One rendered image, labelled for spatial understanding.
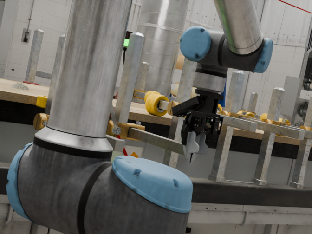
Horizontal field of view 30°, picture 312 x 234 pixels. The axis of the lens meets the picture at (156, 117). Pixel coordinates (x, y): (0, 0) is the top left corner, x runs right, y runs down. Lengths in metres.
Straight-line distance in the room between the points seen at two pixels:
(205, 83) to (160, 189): 0.71
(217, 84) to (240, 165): 1.05
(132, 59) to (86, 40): 0.84
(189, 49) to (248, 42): 0.18
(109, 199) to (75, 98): 0.19
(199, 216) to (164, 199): 1.29
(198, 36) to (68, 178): 0.62
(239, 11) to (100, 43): 0.39
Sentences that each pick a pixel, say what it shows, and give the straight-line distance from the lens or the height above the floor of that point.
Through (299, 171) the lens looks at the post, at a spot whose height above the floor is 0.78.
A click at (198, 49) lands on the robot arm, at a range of 1.51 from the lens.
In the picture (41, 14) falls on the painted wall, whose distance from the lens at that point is 9.85.
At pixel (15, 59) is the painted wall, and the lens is 9.67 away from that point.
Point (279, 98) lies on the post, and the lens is 2.41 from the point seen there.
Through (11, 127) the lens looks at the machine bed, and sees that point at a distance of 1.95.
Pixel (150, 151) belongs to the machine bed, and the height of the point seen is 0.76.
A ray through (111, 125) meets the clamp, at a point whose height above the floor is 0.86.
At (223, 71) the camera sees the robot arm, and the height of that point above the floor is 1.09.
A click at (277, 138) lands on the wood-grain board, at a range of 2.70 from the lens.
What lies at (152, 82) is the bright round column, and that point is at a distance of 5.90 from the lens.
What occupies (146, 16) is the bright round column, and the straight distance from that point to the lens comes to 5.99.
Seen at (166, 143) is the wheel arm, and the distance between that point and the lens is 1.75.
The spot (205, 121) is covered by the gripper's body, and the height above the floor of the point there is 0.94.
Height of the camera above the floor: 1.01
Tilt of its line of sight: 3 degrees down
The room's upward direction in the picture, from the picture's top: 12 degrees clockwise
